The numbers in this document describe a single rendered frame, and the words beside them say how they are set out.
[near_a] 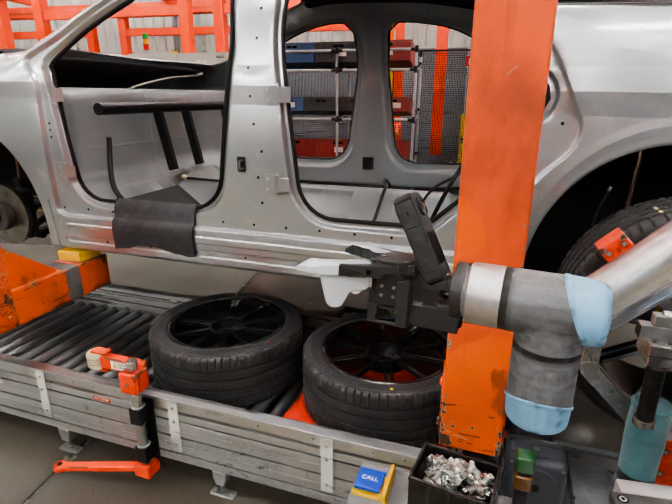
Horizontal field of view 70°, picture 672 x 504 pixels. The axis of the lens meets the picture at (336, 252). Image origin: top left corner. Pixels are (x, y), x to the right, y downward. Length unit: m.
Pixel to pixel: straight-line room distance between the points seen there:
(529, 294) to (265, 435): 1.34
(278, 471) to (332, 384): 0.36
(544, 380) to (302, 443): 1.23
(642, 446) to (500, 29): 1.03
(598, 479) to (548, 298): 1.45
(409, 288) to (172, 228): 1.68
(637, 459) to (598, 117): 0.95
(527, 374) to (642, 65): 1.23
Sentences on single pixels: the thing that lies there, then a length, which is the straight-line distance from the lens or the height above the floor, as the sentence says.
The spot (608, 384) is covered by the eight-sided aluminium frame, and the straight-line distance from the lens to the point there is 1.50.
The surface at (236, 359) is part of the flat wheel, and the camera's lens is 1.90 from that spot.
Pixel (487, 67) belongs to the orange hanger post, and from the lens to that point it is 1.13.
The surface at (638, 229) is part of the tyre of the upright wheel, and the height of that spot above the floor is 1.12.
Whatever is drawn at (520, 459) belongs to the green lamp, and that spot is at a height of 0.66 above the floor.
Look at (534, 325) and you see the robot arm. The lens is 0.57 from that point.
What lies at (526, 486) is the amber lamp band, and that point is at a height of 0.59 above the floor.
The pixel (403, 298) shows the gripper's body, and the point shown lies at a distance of 0.59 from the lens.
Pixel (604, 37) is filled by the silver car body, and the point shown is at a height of 1.60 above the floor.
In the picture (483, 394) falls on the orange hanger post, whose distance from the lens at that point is 1.35.
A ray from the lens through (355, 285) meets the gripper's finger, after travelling 0.60.
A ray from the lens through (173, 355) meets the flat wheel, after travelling 1.97.
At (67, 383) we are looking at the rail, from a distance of 2.25.
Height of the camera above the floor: 1.44
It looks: 18 degrees down
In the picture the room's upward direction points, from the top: straight up
